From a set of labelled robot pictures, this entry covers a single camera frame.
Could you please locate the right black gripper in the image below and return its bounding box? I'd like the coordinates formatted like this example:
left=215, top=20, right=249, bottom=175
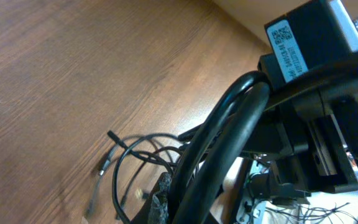
left=244, top=79, right=358, bottom=195

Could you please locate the right camera cable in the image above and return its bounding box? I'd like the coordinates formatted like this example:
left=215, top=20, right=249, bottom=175
left=264, top=45, right=358, bottom=111

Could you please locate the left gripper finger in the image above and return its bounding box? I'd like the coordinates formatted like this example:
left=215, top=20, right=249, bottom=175
left=132, top=172, right=172, bottom=224

